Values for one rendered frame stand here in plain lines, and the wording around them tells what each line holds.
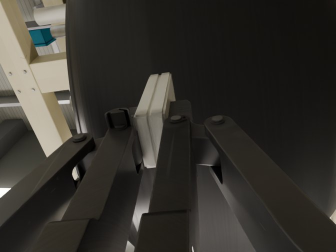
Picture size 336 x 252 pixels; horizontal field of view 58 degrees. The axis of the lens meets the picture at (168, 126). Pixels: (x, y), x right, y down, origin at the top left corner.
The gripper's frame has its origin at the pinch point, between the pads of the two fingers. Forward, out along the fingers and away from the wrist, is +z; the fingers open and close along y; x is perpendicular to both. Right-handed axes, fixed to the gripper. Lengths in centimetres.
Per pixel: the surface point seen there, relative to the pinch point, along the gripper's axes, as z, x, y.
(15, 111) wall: 475, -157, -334
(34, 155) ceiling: 399, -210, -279
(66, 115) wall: 460, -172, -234
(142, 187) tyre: 8.4, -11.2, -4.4
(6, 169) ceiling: 369, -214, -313
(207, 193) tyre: 8.4, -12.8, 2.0
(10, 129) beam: 444, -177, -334
